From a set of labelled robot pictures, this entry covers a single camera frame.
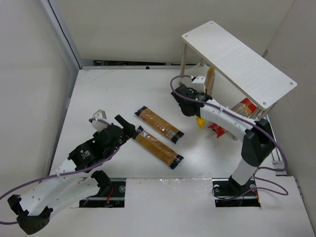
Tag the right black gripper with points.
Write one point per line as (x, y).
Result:
(178, 93)

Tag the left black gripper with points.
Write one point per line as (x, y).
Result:
(125, 127)

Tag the orange spaghetti bag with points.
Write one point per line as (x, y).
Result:
(159, 124)
(157, 148)

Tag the yellow pasta bag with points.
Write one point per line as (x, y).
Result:
(210, 78)

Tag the red pasta bag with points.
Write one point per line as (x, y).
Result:
(245, 108)

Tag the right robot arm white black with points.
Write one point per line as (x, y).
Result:
(256, 135)

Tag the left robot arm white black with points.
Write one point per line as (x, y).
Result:
(75, 179)

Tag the white wooden shelf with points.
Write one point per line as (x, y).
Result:
(250, 73)

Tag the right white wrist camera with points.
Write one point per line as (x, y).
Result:
(198, 84)

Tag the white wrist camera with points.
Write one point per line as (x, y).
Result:
(98, 120)
(198, 84)

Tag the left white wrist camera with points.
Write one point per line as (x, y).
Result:
(98, 120)

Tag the right aluminium rail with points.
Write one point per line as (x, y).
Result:
(278, 162)

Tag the aluminium frame post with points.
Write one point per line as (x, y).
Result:
(55, 17)

